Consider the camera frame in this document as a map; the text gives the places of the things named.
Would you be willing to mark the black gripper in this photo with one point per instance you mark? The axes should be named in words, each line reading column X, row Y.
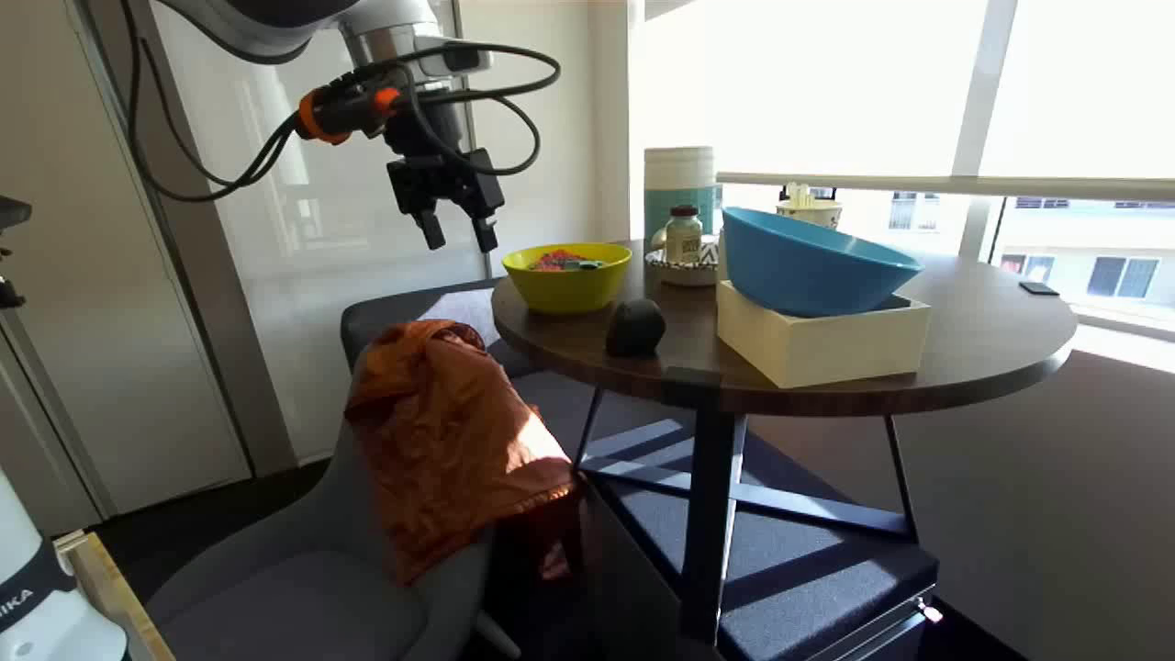
column 446, row 179

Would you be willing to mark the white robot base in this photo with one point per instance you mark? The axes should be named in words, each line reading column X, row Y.
column 42, row 611

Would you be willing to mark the white and teal flask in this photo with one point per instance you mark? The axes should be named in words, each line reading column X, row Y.
column 681, row 170

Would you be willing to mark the colourful items in bowl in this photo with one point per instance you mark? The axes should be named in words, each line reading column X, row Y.
column 565, row 260

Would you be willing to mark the yellow bowl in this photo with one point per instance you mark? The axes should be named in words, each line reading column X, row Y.
column 569, row 292

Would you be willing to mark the black round object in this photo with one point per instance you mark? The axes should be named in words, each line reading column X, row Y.
column 636, row 333

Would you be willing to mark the orange cloth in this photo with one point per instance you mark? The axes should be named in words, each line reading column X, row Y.
column 446, row 453

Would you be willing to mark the small glass jar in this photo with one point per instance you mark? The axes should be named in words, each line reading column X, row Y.
column 686, row 241

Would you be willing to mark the small white plate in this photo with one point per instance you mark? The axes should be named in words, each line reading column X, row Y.
column 700, row 276

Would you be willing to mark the blue bowl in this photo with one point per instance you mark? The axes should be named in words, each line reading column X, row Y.
column 795, row 272

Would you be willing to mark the yellow and white container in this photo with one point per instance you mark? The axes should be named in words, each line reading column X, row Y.
column 808, row 212

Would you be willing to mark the cream rectangular box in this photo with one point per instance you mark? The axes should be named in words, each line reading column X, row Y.
column 813, row 349

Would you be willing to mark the grey chair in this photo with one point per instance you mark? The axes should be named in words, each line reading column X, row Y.
column 307, row 589

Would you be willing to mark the light wooden plank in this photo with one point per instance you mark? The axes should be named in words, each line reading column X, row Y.
column 114, row 601

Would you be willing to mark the round dark wooden table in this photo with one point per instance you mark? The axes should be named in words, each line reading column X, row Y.
column 977, row 344

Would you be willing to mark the small flat black object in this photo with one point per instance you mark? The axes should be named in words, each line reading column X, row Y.
column 1037, row 287

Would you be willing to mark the window frame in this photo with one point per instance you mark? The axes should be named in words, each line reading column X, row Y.
column 986, row 87

